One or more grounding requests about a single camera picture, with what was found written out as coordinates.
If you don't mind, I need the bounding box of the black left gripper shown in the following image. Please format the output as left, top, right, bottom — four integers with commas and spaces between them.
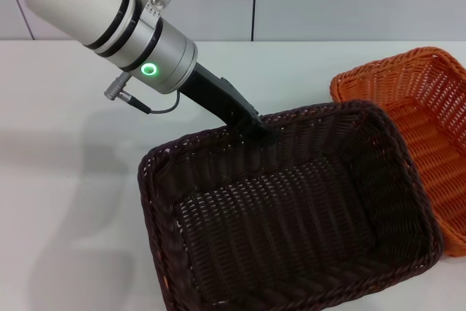
179, 63, 280, 146

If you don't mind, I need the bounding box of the dark brown wicker basket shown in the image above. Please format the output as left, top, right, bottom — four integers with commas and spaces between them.
137, 100, 444, 311

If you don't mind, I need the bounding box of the orange wicker basket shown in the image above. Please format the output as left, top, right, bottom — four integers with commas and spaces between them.
329, 47, 466, 258

